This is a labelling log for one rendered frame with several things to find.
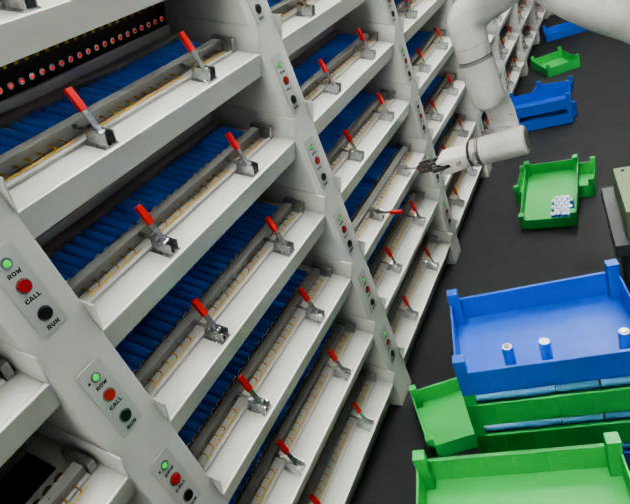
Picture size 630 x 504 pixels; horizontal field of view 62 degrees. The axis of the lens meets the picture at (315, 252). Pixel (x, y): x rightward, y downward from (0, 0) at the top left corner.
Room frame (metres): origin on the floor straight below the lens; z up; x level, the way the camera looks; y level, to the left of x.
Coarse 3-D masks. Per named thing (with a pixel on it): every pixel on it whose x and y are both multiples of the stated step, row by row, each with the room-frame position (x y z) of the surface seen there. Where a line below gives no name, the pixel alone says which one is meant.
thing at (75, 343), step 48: (0, 192) 0.65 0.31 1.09; (0, 240) 0.62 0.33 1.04; (0, 288) 0.59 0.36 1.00; (48, 288) 0.63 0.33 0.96; (0, 336) 0.59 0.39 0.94; (48, 336) 0.60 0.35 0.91; (96, 336) 0.64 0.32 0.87; (96, 432) 0.57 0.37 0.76; (144, 432) 0.61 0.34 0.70; (144, 480) 0.58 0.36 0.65; (192, 480) 0.63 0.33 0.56
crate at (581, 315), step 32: (512, 288) 0.78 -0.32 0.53; (544, 288) 0.76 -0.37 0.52; (576, 288) 0.74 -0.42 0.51; (608, 288) 0.71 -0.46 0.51; (480, 320) 0.79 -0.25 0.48; (512, 320) 0.76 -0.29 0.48; (544, 320) 0.72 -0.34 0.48; (576, 320) 0.69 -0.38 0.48; (608, 320) 0.66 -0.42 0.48; (480, 352) 0.71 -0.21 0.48; (576, 352) 0.62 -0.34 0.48; (608, 352) 0.56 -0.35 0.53; (480, 384) 0.63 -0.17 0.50; (512, 384) 0.61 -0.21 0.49; (544, 384) 0.59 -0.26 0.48
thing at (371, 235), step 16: (400, 144) 1.70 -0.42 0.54; (416, 144) 1.69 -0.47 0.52; (416, 160) 1.64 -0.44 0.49; (400, 176) 1.56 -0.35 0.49; (384, 192) 1.48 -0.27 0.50; (400, 192) 1.47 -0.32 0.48; (384, 208) 1.40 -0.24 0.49; (368, 224) 1.33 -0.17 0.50; (384, 224) 1.34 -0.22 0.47; (368, 240) 1.26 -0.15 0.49; (368, 256) 1.24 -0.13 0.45
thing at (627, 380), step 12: (564, 384) 0.59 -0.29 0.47; (576, 384) 0.58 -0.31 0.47; (588, 384) 0.57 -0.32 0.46; (600, 384) 0.57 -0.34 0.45; (612, 384) 0.56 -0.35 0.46; (624, 384) 0.56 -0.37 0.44; (480, 396) 0.64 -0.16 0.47; (492, 396) 0.63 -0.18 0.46; (504, 396) 0.62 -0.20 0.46; (528, 396) 0.62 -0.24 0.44
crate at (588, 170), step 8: (592, 160) 1.88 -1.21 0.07; (520, 168) 2.05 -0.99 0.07; (584, 168) 1.91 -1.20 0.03; (592, 168) 1.88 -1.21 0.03; (520, 176) 2.03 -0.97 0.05; (584, 176) 1.89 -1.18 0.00; (592, 176) 1.86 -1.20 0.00; (520, 184) 2.01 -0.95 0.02; (584, 184) 1.83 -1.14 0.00; (592, 184) 1.73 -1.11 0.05; (520, 192) 1.89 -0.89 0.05; (584, 192) 1.75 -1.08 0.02; (592, 192) 1.73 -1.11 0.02; (520, 200) 1.90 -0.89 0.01
